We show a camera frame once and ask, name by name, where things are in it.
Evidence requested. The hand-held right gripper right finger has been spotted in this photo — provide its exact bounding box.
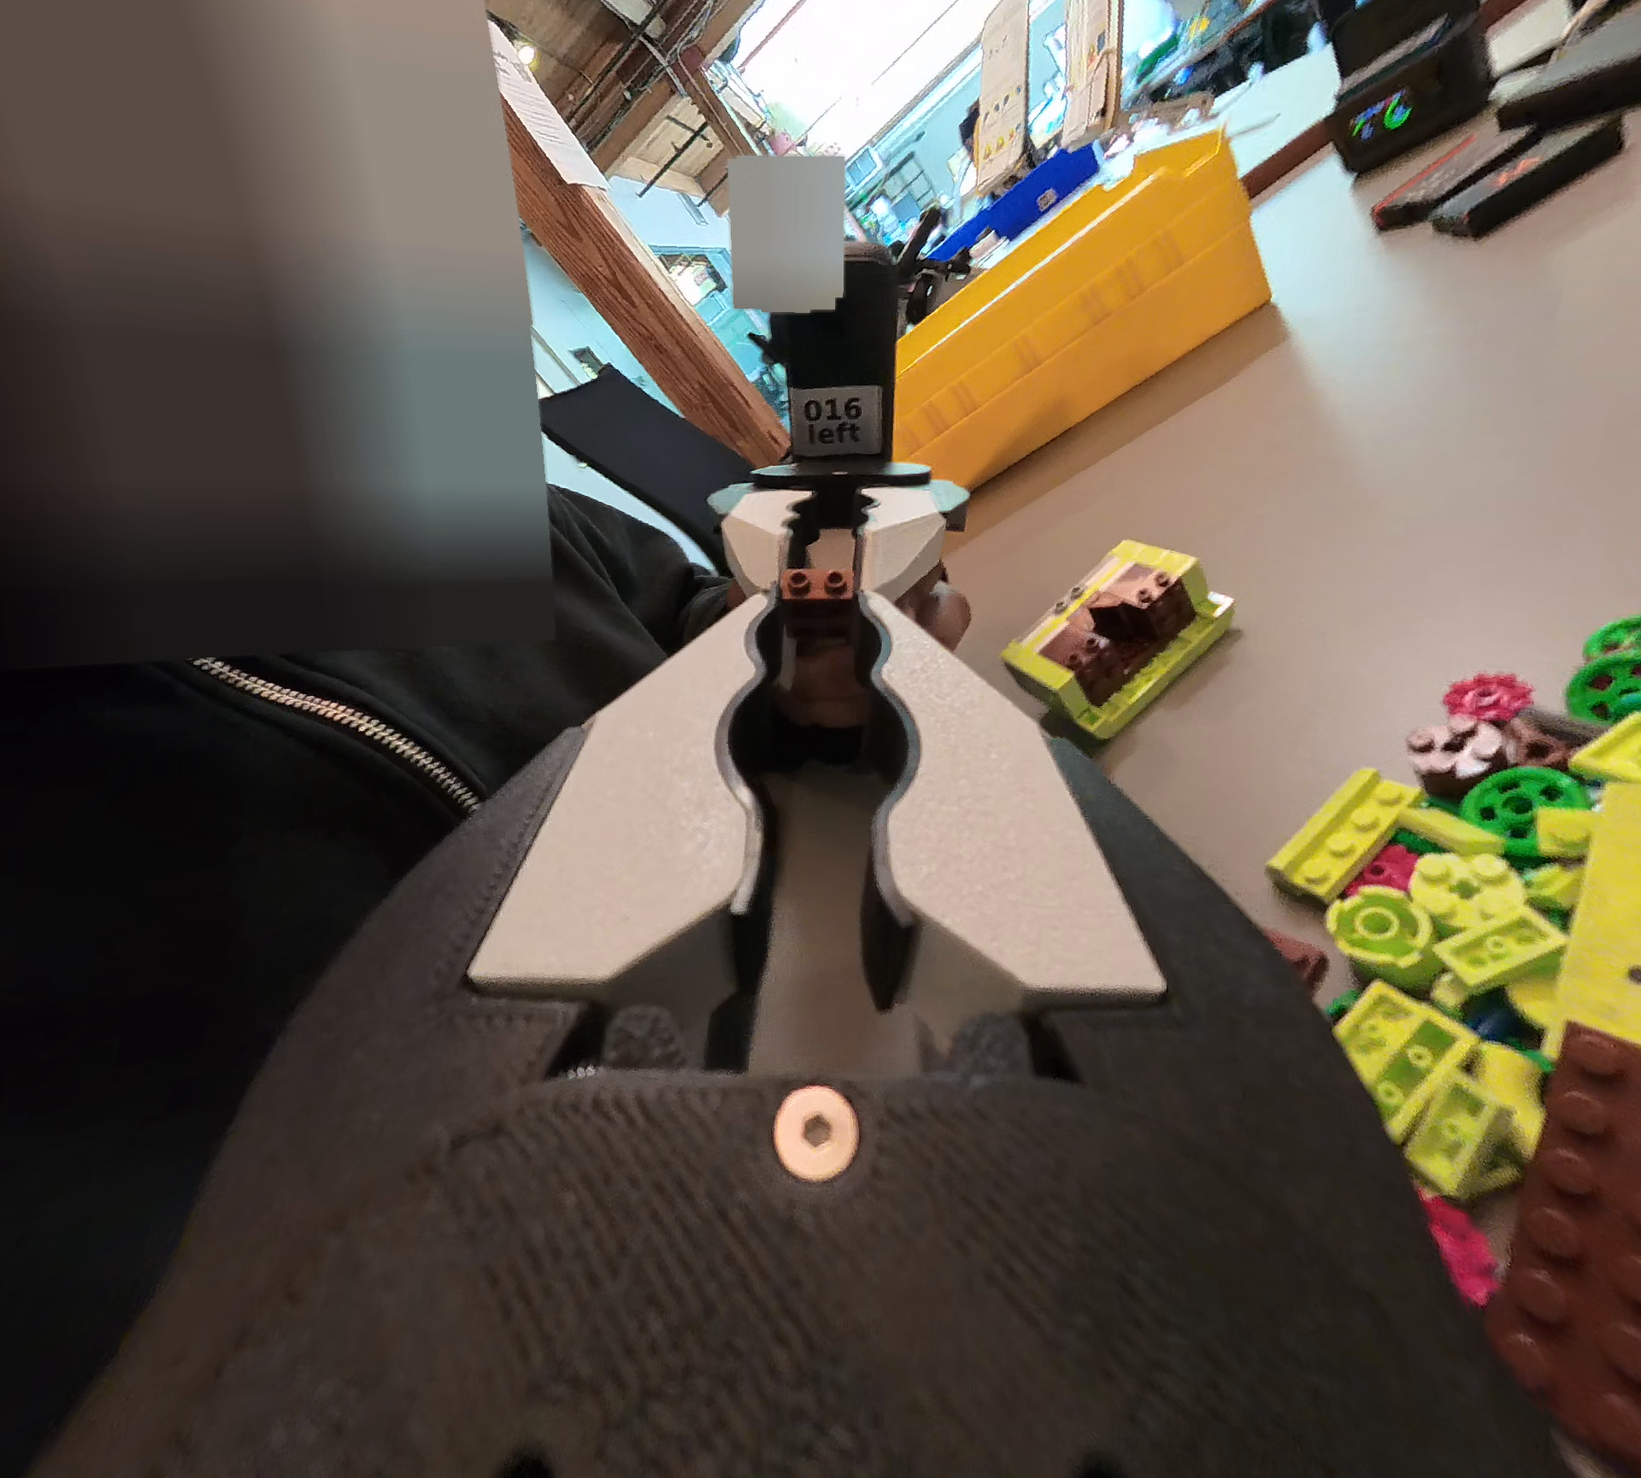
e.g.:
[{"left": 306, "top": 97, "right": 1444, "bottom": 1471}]
[{"left": 856, "top": 590, "right": 1169, "bottom": 1024}]

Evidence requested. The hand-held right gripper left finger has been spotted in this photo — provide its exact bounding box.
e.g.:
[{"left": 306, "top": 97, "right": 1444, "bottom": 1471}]
[{"left": 466, "top": 590, "right": 779, "bottom": 1007}]

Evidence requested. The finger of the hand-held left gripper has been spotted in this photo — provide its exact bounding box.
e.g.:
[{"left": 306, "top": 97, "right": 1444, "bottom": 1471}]
[
  {"left": 856, "top": 492, "right": 954, "bottom": 596},
  {"left": 719, "top": 490, "right": 810, "bottom": 607}
]

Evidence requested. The small brown toy brick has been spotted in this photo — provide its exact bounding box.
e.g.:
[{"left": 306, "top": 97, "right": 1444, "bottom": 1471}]
[{"left": 779, "top": 569, "right": 858, "bottom": 639}]

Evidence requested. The lime brick box with brown bricks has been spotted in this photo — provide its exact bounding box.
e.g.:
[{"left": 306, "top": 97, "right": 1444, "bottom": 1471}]
[{"left": 1000, "top": 538, "right": 1236, "bottom": 742}]

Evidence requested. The lime curved brick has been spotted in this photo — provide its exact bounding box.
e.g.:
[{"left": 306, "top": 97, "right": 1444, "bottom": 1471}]
[{"left": 1266, "top": 769, "right": 1422, "bottom": 904}]

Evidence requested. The lime face tile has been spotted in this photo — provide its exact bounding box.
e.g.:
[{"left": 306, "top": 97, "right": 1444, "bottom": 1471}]
[{"left": 1557, "top": 778, "right": 1641, "bottom": 1057}]

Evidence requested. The brown toy plate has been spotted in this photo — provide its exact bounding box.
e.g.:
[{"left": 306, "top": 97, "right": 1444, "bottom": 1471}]
[{"left": 1487, "top": 1022, "right": 1641, "bottom": 1467}]

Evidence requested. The person's left forearm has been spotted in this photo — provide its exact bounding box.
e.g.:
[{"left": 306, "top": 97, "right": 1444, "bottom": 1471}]
[{"left": 550, "top": 487, "right": 745, "bottom": 658}]

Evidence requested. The person's left hand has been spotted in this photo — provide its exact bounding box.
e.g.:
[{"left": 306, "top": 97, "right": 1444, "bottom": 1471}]
[{"left": 774, "top": 560, "right": 972, "bottom": 728}]

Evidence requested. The blue storage bin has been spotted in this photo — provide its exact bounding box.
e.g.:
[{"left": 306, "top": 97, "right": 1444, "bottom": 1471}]
[{"left": 928, "top": 143, "right": 1104, "bottom": 261}]

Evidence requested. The yellow box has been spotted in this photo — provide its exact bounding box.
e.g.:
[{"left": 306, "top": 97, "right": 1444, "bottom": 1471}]
[{"left": 890, "top": 128, "right": 1273, "bottom": 492}]

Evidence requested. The brown wooden board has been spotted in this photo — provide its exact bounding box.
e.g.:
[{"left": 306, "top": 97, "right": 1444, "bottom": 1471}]
[{"left": 499, "top": 92, "right": 793, "bottom": 466}]

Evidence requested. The pile of small toy bricks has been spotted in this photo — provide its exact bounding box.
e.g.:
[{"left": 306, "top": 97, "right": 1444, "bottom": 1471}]
[{"left": 1261, "top": 619, "right": 1641, "bottom": 1313}]

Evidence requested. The white paper sheet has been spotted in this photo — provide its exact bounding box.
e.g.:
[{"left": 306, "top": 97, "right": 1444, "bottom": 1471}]
[{"left": 487, "top": 22, "right": 610, "bottom": 193}]

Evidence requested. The person's black clothing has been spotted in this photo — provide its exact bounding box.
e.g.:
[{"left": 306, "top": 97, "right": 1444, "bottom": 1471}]
[{"left": 0, "top": 484, "right": 719, "bottom": 1467}]

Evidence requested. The black battery pack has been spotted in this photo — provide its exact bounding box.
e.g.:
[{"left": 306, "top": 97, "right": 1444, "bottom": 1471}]
[
  {"left": 1429, "top": 111, "right": 1627, "bottom": 239},
  {"left": 1371, "top": 124, "right": 1540, "bottom": 230}
]

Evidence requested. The black charger with display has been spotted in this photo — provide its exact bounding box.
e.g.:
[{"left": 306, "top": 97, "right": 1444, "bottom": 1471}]
[{"left": 1326, "top": 0, "right": 1497, "bottom": 174}]

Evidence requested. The long black case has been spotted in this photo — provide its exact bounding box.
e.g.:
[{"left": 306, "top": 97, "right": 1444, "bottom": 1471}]
[{"left": 1492, "top": 3, "right": 1641, "bottom": 129}]

